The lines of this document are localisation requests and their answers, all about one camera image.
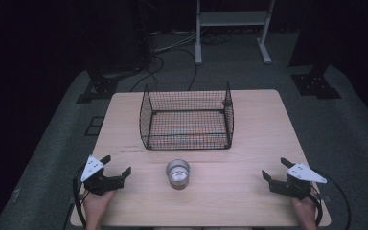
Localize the bundle of floor cables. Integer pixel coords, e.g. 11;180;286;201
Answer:
149;30;234;56

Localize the black floor cable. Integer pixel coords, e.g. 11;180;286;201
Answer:
129;47;199;93

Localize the person's right hand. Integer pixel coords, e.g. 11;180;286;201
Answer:
290;190;318;230

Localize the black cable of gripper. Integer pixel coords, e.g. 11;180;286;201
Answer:
307;168;353;230
72;166;88;228

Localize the black stand base plate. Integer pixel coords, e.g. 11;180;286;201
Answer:
76;75;121;104
290;72;343;100

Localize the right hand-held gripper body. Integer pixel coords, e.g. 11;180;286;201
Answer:
268;162;328;201

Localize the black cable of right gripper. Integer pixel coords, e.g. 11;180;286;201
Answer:
307;168;353;230

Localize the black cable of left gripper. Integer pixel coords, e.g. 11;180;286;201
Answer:
72;166;88;228

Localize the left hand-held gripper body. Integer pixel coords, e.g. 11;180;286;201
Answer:
80;154;126;196

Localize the metal cup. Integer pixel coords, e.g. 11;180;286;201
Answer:
165;158;191;191

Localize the white metal table frame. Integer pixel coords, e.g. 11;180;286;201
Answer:
195;0;276;66

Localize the black wire mesh basket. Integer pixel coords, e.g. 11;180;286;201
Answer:
138;81;235;151

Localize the person's left hand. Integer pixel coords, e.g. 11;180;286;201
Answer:
83;189;116;229

